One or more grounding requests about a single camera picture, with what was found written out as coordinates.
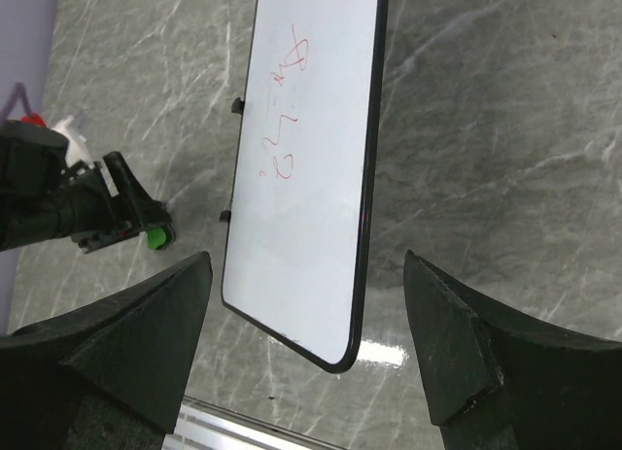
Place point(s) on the aluminium mounting rail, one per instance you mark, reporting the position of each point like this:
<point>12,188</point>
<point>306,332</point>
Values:
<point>321,421</point>

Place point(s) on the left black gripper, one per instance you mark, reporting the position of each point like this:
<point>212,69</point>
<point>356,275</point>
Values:
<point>42,198</point>

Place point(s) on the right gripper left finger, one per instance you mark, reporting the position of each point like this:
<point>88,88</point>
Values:
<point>111,374</point>

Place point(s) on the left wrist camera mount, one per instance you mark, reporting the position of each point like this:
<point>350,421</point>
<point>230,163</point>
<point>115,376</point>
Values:
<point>73,139</point>

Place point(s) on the white whiteboard black frame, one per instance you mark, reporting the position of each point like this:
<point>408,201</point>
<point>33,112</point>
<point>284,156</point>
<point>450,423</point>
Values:
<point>297,242</point>

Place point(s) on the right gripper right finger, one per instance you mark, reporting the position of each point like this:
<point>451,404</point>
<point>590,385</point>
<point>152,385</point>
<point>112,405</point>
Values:
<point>497,378</point>

